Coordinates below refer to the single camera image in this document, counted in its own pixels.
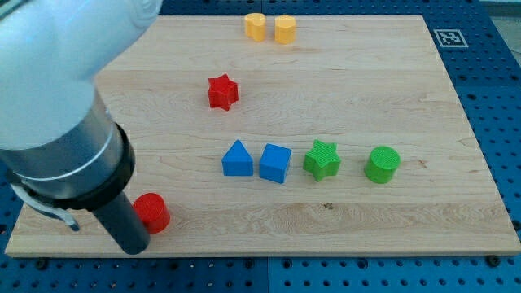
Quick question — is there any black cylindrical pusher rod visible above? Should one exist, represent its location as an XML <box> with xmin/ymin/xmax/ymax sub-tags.
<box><xmin>93</xmin><ymin>192</ymin><xmax>150</xmax><ymax>255</ymax></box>

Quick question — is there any red cylinder block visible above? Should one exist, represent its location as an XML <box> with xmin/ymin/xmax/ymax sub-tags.
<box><xmin>133</xmin><ymin>193</ymin><xmax>171</xmax><ymax>234</ymax></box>

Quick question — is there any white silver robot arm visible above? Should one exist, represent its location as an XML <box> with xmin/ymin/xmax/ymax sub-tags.
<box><xmin>1</xmin><ymin>0</ymin><xmax>162</xmax><ymax>255</ymax></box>

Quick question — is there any blue triangle block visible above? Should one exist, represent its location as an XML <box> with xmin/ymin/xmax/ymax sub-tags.
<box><xmin>221</xmin><ymin>140</ymin><xmax>253</xmax><ymax>177</ymax></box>

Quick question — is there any red star block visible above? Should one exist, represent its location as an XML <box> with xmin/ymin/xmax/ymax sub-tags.
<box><xmin>208</xmin><ymin>73</ymin><xmax>239</xmax><ymax>111</ymax></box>

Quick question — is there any blue cube block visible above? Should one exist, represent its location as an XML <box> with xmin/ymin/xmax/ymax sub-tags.
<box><xmin>260</xmin><ymin>143</ymin><xmax>291</xmax><ymax>184</ymax></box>

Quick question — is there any wooden board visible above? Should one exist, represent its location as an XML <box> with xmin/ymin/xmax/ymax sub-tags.
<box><xmin>4</xmin><ymin>15</ymin><xmax>521</xmax><ymax>259</ymax></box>

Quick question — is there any green star block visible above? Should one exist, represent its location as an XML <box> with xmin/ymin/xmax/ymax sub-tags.
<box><xmin>303</xmin><ymin>139</ymin><xmax>342</xmax><ymax>181</ymax></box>

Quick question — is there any yellow heart block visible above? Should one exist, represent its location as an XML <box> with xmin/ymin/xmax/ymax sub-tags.
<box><xmin>244</xmin><ymin>13</ymin><xmax>266</xmax><ymax>42</ymax></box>

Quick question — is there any yellow hexagon block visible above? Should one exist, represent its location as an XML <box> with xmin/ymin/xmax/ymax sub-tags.
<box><xmin>274</xmin><ymin>15</ymin><xmax>296</xmax><ymax>44</ymax></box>

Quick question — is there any green cylinder block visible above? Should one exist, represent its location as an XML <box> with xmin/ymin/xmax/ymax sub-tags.
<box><xmin>364</xmin><ymin>146</ymin><xmax>401</xmax><ymax>184</ymax></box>

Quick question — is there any white fiducial marker tag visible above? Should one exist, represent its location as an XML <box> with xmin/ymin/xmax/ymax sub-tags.
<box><xmin>434</xmin><ymin>28</ymin><xmax>468</xmax><ymax>48</ymax></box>

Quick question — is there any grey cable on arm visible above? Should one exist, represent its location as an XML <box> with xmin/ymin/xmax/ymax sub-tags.
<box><xmin>9</xmin><ymin>182</ymin><xmax>81</xmax><ymax>233</ymax></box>

